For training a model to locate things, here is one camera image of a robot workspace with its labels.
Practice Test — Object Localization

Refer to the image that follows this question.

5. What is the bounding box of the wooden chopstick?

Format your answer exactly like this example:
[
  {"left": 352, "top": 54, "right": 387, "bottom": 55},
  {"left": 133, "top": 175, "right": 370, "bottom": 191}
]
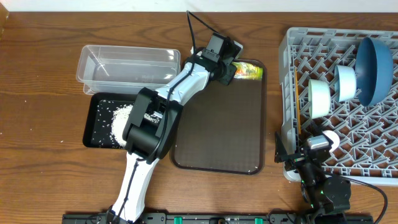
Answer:
[{"left": 294, "top": 68, "right": 301, "bottom": 135}]

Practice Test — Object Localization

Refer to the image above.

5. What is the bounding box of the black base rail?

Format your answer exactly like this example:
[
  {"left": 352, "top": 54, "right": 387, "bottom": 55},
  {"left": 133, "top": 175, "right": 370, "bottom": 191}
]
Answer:
[{"left": 62, "top": 207, "right": 374, "bottom": 224}]

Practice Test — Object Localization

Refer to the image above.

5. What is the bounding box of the white cup in rack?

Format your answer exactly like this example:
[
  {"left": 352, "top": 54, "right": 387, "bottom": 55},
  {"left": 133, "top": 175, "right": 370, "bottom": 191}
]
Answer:
[{"left": 323, "top": 130, "right": 340, "bottom": 153}]

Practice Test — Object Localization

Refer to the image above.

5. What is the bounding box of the dark blue plate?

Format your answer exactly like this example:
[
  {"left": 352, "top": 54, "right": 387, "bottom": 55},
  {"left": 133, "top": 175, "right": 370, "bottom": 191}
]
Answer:
[{"left": 355, "top": 37, "right": 393, "bottom": 106}]

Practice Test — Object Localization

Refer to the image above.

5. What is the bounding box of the yellow green snack wrapper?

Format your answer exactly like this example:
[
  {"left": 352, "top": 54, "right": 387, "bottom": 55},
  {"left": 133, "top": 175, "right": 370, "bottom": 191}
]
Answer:
[{"left": 232, "top": 62, "right": 263, "bottom": 80}]

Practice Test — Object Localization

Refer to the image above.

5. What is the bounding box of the brown plastic tray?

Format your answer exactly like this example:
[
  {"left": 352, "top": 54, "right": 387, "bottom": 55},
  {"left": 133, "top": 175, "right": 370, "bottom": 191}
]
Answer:
[{"left": 169, "top": 60, "right": 267, "bottom": 175}]

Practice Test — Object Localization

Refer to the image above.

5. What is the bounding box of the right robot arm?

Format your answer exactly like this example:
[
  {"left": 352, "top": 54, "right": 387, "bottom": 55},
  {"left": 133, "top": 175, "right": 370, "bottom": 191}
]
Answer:
[{"left": 274, "top": 133, "right": 388, "bottom": 223}]

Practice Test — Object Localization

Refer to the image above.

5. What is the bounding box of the light blue bowl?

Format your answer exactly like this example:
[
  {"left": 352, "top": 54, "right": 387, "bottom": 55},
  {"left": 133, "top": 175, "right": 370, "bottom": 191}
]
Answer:
[{"left": 334, "top": 65, "right": 356, "bottom": 102}]

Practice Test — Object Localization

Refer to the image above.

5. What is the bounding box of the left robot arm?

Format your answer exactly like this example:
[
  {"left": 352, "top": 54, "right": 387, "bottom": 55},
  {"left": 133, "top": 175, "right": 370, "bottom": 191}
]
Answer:
[{"left": 106, "top": 30, "right": 243, "bottom": 223}]

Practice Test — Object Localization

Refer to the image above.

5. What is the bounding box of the spilled white rice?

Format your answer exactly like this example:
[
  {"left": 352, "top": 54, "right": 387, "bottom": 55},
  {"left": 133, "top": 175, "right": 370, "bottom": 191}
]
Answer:
[{"left": 96, "top": 99, "right": 162, "bottom": 147}]

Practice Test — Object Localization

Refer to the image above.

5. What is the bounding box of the clear plastic bin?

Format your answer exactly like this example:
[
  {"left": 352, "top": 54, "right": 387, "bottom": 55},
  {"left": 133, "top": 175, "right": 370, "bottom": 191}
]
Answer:
[{"left": 76, "top": 45, "right": 181, "bottom": 95}]

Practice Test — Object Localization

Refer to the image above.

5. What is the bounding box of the grey dishwasher rack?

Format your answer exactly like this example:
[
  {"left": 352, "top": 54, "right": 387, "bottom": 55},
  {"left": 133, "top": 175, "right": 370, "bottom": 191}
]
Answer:
[{"left": 279, "top": 27, "right": 397, "bottom": 186}]

